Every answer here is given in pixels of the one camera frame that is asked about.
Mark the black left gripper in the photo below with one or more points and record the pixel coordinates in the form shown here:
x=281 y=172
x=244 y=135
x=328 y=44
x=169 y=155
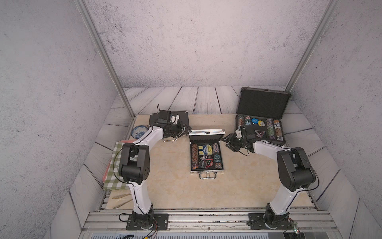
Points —
x=181 y=129

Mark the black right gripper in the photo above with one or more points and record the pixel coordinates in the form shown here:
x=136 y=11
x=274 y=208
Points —
x=230 y=138

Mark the black carbon poker case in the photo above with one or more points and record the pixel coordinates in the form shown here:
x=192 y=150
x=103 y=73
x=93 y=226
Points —
x=182 y=118

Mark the small silver poker case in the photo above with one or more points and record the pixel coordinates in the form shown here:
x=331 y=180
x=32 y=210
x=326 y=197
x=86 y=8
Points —
x=206 y=154

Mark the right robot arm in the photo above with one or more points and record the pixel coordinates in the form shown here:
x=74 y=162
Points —
x=296 y=173

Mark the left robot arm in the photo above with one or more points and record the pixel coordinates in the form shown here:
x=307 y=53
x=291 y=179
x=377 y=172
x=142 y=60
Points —
x=134 y=165

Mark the large black poker case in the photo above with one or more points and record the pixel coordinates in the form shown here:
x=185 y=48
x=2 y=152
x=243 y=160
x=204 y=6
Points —
x=266 y=105

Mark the triangular all-in button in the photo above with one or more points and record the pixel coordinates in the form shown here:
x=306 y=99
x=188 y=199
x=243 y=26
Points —
x=260 y=133

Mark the blue small blind button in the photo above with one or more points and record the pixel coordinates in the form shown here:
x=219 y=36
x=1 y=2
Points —
x=255 y=121

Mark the blue floral ceramic bowl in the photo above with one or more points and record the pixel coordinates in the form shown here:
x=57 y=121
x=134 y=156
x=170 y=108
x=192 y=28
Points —
x=138 y=131

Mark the pink cutting board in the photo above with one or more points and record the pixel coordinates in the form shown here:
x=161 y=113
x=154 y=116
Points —
x=127 y=141

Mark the green checked cloth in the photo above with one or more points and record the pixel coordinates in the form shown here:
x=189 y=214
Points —
x=111 y=179

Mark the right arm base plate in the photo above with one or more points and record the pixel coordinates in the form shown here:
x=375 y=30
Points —
x=265 y=221

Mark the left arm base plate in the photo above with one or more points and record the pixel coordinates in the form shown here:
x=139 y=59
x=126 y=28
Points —
x=151 y=221

